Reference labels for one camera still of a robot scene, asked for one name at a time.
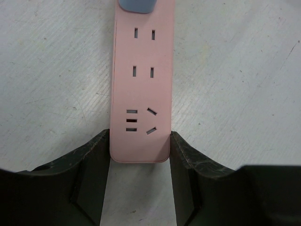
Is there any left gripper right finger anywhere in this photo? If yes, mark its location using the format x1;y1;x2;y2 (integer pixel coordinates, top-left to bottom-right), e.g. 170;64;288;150
170;132;301;226

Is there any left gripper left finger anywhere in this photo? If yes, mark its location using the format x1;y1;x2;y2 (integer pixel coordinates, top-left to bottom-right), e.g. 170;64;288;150
0;129;111;226

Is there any pink power strip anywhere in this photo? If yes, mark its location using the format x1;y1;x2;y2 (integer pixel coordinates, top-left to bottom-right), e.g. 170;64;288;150
110;0;174;163

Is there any blue charger plug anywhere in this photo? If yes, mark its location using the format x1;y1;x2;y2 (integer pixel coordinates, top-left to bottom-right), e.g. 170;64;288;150
118;0;157;14

